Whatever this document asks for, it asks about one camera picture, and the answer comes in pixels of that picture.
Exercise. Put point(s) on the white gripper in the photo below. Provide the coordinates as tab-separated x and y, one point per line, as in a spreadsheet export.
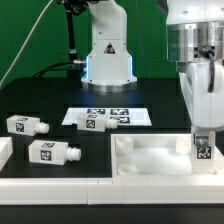
206	109

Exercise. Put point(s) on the white U-shaped fence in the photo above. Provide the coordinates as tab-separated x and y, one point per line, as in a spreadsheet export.
132	189

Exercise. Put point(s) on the white marker sheet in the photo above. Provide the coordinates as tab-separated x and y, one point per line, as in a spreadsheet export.
124	116

